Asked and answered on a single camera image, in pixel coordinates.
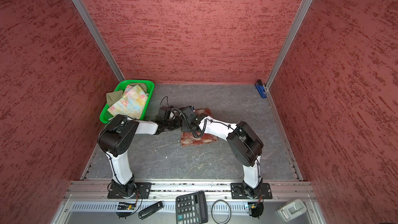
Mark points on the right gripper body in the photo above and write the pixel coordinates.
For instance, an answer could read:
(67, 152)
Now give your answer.
(186, 126)

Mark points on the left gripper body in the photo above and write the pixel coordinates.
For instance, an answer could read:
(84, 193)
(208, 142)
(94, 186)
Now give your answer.
(172, 124)

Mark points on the red plaid skirt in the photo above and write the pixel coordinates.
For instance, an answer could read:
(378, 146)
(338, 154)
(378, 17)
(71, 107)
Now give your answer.
(187, 139)

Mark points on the floral pastel skirt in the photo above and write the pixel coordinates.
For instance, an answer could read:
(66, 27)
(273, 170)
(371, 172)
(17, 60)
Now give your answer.
(132, 103)

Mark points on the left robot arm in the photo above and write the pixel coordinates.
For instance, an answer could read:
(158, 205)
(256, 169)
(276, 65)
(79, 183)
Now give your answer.
(115, 140)

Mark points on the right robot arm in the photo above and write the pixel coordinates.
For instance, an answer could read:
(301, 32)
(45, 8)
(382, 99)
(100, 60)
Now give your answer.
(243, 141)

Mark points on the olive green skirt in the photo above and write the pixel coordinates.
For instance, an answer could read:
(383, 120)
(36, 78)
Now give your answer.
(113, 97)

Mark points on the blue clamp tool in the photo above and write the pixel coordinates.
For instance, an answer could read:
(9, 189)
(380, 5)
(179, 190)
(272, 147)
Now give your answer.
(261, 88)

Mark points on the black calculator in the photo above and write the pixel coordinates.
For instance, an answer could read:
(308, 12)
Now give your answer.
(191, 208)

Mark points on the black remote stick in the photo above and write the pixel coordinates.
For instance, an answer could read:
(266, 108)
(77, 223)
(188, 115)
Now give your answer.
(148, 211)

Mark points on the left circuit board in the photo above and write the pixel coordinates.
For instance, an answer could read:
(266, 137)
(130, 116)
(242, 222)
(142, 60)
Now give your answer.
(125, 209)

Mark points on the grey white box device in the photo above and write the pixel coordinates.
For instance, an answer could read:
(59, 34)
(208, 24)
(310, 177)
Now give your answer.
(291, 210)

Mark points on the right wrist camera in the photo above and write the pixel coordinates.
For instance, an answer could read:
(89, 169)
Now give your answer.
(189, 110)

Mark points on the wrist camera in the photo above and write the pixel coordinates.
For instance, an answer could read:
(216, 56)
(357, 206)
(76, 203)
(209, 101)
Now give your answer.
(189, 110)
(165, 113)

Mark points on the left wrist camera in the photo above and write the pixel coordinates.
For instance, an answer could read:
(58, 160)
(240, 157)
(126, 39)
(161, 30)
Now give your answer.
(165, 113)

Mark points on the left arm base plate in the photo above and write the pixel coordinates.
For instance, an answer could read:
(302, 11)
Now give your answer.
(141, 190)

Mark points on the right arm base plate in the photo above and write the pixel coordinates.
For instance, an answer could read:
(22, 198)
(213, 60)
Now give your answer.
(267, 190)

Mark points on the aluminium front rail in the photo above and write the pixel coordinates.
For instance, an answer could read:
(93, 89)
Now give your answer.
(97, 190)

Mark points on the left aluminium corner post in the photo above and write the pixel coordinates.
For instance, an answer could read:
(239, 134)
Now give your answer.
(85, 15)

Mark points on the aluminium corner post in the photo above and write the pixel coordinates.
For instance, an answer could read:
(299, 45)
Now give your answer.
(297, 21)
(85, 15)

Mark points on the right aluminium corner post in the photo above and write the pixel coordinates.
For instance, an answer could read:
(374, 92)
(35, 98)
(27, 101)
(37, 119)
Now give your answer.
(297, 21)

